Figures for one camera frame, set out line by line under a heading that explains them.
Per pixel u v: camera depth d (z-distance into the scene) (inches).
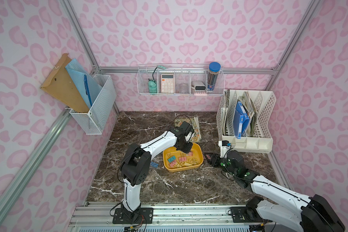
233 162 24.5
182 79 39.6
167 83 37.4
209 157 30.8
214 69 33.0
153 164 35.5
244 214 28.3
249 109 34.4
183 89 37.4
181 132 26.6
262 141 37.6
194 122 44.3
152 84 35.6
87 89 26.3
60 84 25.8
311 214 15.9
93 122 28.6
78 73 26.4
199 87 34.8
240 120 33.9
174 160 36.1
